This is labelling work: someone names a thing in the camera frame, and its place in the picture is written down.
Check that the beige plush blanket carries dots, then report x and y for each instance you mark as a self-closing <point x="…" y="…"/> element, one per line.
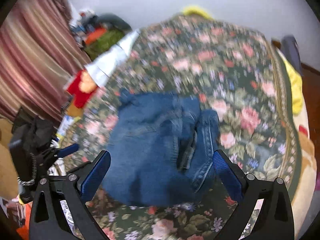
<point x="308" y="173"/>

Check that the orange left sleeve forearm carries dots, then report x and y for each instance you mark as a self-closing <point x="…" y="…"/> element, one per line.
<point x="24" y="230"/>

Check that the striped maroon curtain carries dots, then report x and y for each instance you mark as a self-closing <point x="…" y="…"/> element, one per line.
<point x="38" y="56"/>

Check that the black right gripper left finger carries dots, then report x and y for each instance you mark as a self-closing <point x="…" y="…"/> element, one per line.
<point x="47" y="220"/>

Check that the red plush toy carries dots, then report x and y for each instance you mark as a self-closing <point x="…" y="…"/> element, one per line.
<point x="81" y="88"/>

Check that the white stuffed toy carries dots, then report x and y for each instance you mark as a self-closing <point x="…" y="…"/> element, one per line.
<point x="83" y="23"/>

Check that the dark floral bedspread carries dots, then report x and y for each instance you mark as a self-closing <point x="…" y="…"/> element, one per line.
<point x="231" y="69"/>

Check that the blue denim jacket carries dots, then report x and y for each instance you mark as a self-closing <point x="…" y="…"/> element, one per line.
<point x="161" y="150"/>

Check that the wooden headboard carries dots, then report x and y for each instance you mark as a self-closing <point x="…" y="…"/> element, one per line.
<point x="310" y="79"/>

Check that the yellow blanket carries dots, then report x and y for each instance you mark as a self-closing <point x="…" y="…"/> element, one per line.
<point x="295" y="79"/>

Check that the left hand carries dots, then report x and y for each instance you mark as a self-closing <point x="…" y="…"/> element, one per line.
<point x="16" y="211"/>

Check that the white folded shirt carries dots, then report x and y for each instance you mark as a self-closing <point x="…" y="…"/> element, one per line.
<point x="101" y="69"/>

